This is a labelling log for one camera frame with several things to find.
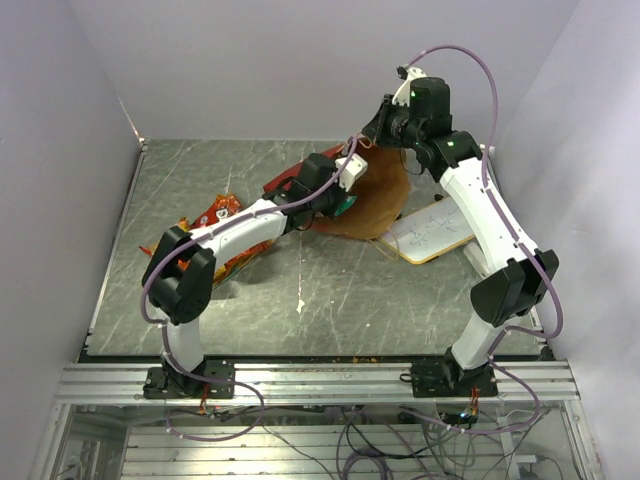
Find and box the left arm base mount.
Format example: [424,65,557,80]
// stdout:
[142,356,235,400]

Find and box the teal snack packet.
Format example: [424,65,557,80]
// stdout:
[334,195,357,217]

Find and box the orange honey dijon chip bag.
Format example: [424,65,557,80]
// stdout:
[213,240,274,287]

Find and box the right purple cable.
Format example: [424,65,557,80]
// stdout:
[404,44,565,436]

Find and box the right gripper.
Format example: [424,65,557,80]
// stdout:
[363,94,424,150]

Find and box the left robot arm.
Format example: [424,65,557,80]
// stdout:
[140,153,368,397]

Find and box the orange cheetos snack bag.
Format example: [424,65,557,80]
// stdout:
[177,217,190,232]

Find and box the purple cable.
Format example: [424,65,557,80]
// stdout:
[404,44,565,436]
[139,134,361,386]

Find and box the aluminium rail frame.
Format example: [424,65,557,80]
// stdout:
[32,357,604,479]

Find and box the white whiteboard stand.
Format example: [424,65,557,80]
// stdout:
[463,242,490,279]

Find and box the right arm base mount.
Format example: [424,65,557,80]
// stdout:
[399,356,498,398]

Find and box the red doritos bag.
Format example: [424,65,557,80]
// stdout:
[190,194,243,230]

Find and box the red paper bag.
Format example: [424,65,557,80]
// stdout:
[262,133,412,261]

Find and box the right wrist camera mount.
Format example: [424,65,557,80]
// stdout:
[392,65,426,107]

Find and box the cable bundle under table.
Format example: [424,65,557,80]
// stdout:
[164,379,551,480]

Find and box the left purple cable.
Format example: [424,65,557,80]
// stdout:
[139,134,361,386]

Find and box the small whiteboard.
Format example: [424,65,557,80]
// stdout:
[378,197,475,265]

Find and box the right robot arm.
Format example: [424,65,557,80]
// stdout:
[362,67,559,396]

